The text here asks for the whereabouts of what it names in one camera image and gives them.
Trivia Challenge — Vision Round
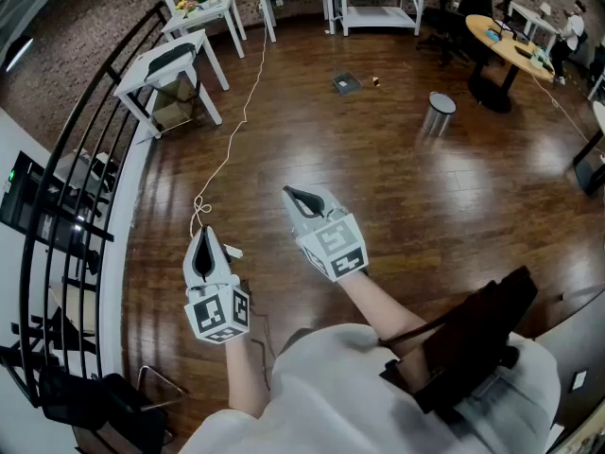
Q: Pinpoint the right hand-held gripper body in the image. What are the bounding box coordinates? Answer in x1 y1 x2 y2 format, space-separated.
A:
292 205 371 284

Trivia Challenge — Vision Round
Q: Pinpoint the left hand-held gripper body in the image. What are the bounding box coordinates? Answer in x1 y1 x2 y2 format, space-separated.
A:
182 271 251 346

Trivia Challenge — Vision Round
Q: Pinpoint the person's left forearm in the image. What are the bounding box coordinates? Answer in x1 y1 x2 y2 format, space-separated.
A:
224 332 271 419

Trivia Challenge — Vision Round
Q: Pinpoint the dark brown shoulder bag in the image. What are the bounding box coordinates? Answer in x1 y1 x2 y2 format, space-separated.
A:
377 265 541 416

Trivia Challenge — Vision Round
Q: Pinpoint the person's right forearm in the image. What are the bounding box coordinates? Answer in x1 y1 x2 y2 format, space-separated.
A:
337 269 432 387

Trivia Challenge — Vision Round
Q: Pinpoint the black metal railing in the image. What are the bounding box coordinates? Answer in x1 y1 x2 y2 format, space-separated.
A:
0 0 172 410

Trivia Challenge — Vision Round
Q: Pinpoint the metal trash can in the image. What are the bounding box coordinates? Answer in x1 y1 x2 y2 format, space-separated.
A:
419 91 458 139

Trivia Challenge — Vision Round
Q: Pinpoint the person's white garment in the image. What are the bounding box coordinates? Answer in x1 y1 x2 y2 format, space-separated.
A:
179 323 563 454

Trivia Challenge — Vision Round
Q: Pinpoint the cardboard box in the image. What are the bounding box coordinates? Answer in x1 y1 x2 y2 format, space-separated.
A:
151 71 199 131

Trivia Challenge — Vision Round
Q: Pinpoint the black cabinet with green light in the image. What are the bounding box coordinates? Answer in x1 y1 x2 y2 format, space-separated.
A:
0 150 49 236

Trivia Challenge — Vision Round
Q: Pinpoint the white shelf unit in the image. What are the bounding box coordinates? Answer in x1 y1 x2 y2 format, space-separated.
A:
332 0 427 38

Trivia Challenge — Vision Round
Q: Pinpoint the round wooden table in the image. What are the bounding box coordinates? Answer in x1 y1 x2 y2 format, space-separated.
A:
464 13 557 114

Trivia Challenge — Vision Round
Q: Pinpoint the green white packet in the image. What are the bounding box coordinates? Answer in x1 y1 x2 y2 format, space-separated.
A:
530 46 555 72

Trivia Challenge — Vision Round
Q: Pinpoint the white table with black leg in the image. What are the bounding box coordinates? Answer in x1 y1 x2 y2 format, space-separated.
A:
571 100 605 199

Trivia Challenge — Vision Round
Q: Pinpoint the white desk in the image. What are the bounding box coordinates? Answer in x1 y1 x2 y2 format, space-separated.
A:
507 0 561 54

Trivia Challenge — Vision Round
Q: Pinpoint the black floor cable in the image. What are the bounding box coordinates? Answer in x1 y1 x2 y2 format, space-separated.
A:
244 279 276 393

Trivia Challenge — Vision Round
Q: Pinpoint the metal chair frame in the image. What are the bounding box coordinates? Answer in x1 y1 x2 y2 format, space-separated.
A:
136 363 189 413

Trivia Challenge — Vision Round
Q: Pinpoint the white floor cable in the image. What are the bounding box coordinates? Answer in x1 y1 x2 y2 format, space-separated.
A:
530 72 605 159
188 0 270 236

